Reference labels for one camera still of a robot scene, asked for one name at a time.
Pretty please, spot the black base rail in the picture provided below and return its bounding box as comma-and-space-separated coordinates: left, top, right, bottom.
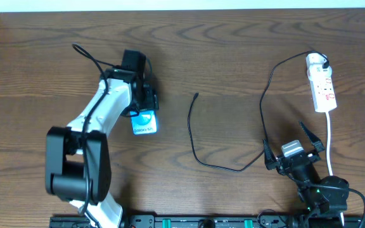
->
49, 214, 365, 228

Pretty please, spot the white charger plug adapter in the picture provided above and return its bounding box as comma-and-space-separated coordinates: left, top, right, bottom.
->
305, 53, 332, 81

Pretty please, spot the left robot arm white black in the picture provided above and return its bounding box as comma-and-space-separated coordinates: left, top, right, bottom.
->
45, 49, 159, 227

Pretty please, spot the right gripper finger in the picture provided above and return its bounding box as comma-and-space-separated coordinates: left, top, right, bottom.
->
299, 121, 324, 153
263, 139, 278, 170

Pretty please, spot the blue Galaxy smartphone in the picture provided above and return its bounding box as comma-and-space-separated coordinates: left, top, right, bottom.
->
131, 110, 157, 136

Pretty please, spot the white power strip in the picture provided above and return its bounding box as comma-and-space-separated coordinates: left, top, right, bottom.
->
307, 69, 337, 113

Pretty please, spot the black charger cable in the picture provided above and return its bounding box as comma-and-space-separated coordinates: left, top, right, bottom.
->
187, 50, 330, 172

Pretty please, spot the white power strip cord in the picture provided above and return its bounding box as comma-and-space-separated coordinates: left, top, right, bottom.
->
325, 111, 345, 226

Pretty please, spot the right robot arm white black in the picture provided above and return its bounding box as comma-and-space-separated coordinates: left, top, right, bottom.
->
263, 123, 349, 227

